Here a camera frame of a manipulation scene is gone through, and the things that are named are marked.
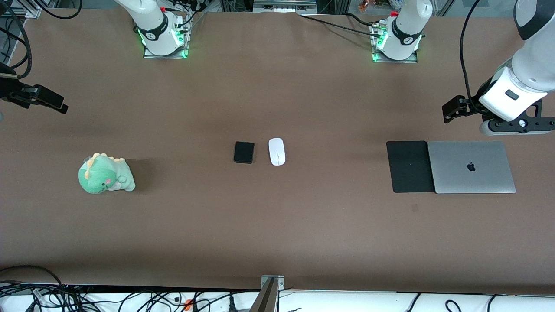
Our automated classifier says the black cable on table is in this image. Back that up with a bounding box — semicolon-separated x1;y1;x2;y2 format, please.
298;14;383;39

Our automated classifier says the aluminium camera post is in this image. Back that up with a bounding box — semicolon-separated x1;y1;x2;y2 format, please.
249;275;285;312

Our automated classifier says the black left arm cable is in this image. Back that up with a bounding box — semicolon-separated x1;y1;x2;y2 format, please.
460;0;482;110

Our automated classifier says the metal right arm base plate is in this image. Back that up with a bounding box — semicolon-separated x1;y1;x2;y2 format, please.
143;13;190;59

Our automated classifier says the small black square box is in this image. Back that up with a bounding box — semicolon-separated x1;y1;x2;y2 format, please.
234;141;255;164

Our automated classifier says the black mouse pad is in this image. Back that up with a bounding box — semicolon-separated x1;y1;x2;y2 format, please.
386;140;435;193

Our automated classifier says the aluminium frame rail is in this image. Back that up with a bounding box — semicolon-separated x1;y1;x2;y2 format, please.
253;0;317;13

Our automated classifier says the black cable loop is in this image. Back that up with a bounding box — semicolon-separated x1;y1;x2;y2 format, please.
0;265;64;286

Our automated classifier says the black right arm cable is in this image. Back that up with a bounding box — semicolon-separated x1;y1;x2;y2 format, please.
0;0;83;81

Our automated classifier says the green dinosaur plush toy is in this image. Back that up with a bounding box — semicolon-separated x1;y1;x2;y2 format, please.
78;152;136;194

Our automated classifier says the white computer mouse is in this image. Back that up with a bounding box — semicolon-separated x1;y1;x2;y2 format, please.
268;138;286;166

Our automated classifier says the grey closed laptop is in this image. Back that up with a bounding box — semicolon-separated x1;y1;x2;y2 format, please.
427;140;517;194

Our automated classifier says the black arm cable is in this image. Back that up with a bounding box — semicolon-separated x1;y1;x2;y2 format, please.
0;0;83;81
460;0;482;110

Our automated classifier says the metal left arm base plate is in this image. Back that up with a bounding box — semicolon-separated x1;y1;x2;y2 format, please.
371;22;420;64

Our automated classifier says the black cable bundle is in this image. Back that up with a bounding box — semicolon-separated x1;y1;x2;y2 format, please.
0;282;261;312

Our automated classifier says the aluminium frame corner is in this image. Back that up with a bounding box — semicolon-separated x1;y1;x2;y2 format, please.
0;0;42;18

